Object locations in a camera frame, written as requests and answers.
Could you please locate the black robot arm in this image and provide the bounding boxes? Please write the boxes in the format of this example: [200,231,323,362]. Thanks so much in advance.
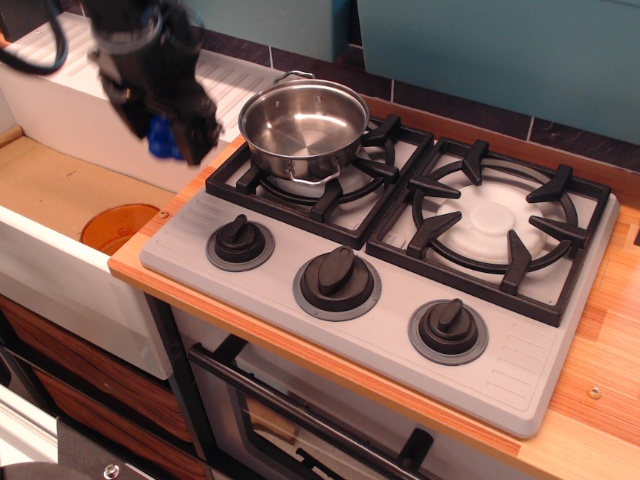
[82,1,222,166]

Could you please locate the black right stove knob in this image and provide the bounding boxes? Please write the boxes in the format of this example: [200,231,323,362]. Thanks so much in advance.
[408,298,489,366]

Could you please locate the grey toy stove top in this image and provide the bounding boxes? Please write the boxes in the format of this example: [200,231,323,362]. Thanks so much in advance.
[138,94,621,440]

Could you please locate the black left stove knob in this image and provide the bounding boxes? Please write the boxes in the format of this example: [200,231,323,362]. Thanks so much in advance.
[206,214,275,272]

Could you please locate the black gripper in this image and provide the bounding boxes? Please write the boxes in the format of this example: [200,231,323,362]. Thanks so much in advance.
[90,44,222,166]

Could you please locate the black right burner grate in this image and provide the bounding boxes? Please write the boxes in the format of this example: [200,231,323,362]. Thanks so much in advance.
[366,139,618,327]

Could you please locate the black braided cable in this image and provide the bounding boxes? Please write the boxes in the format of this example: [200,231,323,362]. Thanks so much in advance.
[0,0,69,77]

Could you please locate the stainless steel pan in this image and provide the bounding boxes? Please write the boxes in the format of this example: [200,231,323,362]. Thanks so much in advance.
[238,70,370,186]

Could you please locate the blue toy blueberry cluster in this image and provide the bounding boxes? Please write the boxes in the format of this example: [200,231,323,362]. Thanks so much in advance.
[146,115,184,161]

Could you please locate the black stove knob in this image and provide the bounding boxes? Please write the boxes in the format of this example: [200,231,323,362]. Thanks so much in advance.
[206,214,275,272]
[293,246,382,322]
[408,298,489,366]

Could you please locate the oven door with black handle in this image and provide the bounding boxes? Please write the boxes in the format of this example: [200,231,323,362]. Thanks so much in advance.
[186,334,516,479]

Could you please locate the wooden drawer fronts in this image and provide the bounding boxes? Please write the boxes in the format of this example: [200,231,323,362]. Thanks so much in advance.
[1,298,212,479]

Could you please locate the black burner grate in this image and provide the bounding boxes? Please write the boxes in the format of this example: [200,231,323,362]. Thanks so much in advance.
[366,139,618,327]
[205,115,434,249]

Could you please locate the black left burner grate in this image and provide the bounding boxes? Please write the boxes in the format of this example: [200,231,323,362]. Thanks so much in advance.
[205,115,434,249]

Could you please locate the black middle stove knob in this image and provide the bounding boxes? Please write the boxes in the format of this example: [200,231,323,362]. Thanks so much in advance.
[293,246,382,322]

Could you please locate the white toy sink unit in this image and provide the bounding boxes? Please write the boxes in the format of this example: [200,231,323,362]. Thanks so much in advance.
[0,11,299,380]

